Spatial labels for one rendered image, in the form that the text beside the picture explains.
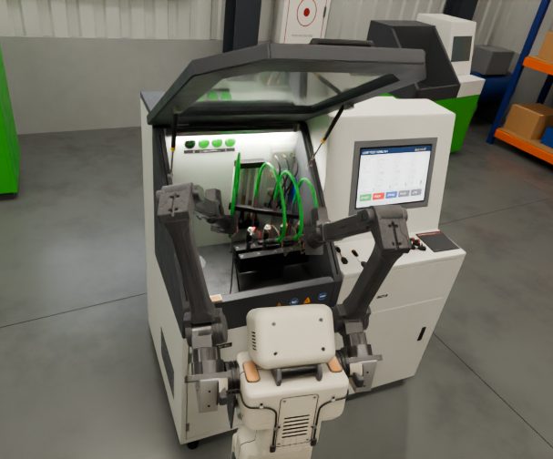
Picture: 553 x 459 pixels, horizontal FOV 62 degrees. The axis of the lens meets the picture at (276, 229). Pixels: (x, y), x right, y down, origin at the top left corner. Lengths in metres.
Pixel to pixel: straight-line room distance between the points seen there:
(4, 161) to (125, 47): 2.03
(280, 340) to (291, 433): 0.27
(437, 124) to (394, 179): 0.33
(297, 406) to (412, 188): 1.41
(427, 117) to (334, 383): 1.46
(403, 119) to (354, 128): 0.26
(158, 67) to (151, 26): 0.44
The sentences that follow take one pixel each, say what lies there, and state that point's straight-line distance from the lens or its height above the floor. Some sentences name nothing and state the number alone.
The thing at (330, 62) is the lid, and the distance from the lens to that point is 1.21.
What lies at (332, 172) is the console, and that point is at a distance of 2.09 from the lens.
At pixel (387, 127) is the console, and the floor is 1.50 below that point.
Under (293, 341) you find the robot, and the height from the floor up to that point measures 1.34.
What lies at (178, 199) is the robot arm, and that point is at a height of 1.61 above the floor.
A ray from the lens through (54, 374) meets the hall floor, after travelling 2.93.
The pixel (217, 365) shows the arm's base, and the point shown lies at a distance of 1.27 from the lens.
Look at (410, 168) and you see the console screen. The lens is 2.33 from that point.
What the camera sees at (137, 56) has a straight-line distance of 5.70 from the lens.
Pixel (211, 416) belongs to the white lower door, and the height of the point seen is 0.23.
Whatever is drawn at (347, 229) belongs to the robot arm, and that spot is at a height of 1.50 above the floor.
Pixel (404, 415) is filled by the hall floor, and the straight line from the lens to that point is 2.90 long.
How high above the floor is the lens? 2.19
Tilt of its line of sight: 33 degrees down
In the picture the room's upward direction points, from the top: 8 degrees clockwise
